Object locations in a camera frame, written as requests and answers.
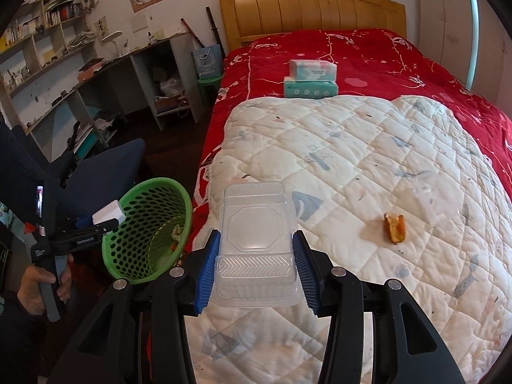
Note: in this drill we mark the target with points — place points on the red bed cover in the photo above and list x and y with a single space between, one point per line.
370 63

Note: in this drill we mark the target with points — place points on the clear rectangular plastic tray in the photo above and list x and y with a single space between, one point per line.
255 267

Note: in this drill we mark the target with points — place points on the green plastic stool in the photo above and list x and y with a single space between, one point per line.
209 88

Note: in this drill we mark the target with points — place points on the wooden headboard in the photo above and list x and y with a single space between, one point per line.
246 21

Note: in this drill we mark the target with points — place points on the green plastic mesh trash basket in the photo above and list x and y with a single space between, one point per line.
139 249

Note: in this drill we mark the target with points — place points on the white tissue pack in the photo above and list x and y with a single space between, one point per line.
313 71

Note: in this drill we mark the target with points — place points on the white foam block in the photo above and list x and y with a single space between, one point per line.
113 210

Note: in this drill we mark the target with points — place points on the white quilted blanket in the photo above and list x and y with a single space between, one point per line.
345 162

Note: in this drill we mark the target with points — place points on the person left hand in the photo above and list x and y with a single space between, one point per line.
29 294

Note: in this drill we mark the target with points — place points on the grey desk shelf unit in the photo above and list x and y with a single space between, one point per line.
160 77

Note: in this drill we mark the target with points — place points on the white desk lamp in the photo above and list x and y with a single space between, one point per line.
111 38

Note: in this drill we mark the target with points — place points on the wall bookshelf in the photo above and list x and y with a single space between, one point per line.
42 35

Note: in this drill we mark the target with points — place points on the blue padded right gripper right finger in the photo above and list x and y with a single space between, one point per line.
308 270

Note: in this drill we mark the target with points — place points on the orange bread piece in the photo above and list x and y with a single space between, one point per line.
394 226

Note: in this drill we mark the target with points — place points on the red silver wrapper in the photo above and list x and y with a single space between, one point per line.
177 236

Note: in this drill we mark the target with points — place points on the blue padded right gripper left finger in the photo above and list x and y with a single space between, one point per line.
206 273

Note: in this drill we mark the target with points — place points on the white wardrobe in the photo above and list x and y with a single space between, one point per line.
467 38

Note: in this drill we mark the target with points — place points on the dark blue chair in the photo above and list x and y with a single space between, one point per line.
95 182

